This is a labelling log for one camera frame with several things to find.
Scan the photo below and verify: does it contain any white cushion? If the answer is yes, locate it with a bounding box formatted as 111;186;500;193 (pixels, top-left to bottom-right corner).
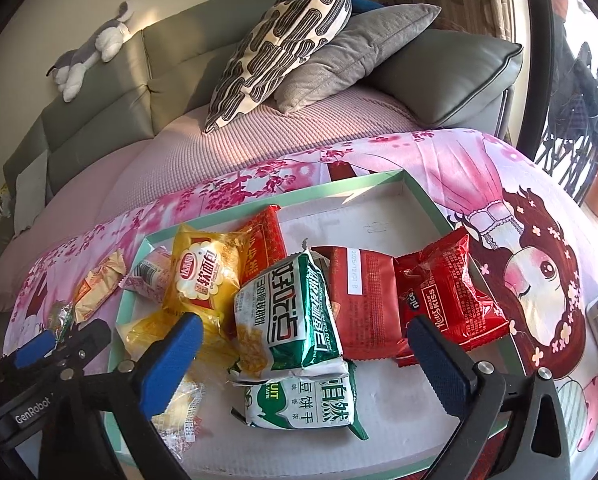
14;149;50;233

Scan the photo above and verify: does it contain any shallow teal cardboard box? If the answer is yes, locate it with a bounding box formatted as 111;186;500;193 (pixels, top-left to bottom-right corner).
104;170;527;480

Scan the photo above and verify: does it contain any pale yellow bun packet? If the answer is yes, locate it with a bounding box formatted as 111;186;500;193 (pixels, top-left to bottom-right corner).
116;310;180;361

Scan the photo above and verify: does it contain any red flower-print snack packet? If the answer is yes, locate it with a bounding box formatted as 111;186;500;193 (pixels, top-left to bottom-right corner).
394;225;510;367

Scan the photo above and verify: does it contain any orange bread packet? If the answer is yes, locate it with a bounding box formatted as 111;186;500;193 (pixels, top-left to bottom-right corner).
73;249;127;324

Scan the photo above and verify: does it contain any dark red snack packet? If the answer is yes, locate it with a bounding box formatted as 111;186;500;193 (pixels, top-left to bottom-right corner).
311;245;410;363

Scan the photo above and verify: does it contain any black patterned cream pillow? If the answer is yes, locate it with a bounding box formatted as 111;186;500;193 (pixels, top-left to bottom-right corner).
204;0;354;135

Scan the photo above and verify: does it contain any green white biscuit packet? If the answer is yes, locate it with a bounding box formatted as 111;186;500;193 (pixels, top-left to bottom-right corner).
231;360;370;442

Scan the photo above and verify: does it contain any small green candy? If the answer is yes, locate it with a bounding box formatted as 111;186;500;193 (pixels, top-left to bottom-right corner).
44;300;76;341

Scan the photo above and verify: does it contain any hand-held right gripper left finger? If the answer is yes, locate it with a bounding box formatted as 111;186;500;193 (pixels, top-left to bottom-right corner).
44;312;204;480

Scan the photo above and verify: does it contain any silver green snack packet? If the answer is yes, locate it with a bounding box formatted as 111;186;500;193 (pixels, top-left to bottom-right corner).
234;252;350;386

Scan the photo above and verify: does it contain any grey pillow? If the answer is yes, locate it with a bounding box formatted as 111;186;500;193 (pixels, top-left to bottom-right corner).
274;4;442;114

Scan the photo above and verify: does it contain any black metal rack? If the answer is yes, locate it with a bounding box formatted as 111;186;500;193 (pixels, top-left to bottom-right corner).
534;15;598;206

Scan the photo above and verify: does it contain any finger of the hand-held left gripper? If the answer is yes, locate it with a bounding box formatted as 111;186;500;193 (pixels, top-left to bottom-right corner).
14;331;57;368
54;319;112;361

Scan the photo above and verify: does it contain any dark door frame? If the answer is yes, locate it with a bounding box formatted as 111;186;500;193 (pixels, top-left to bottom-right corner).
511;0;552;161

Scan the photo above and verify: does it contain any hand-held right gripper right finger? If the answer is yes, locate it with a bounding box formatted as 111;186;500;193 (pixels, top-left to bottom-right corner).
406;313;572;480

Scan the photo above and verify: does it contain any grey white plush toy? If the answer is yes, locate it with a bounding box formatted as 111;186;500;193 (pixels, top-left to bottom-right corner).
46;1;134;103

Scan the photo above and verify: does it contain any clear cream bread packet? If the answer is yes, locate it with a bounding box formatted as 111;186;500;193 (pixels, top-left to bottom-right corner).
164;380;204;461

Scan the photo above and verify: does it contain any pink snack packet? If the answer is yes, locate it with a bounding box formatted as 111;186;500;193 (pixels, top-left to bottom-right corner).
120;246;172;303

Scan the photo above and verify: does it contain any orange-red snack packet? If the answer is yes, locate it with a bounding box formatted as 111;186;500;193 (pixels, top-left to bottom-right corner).
239;204;288;276

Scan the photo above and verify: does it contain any grey-green sofa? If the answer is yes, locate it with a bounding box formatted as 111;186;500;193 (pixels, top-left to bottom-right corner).
1;0;524;241

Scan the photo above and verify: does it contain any yellow cake packet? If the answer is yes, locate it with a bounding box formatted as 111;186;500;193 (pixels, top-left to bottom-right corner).
161;223;254;361

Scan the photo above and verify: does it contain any pink knit sofa cover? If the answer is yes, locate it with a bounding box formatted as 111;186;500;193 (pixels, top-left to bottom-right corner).
0;82;420;313

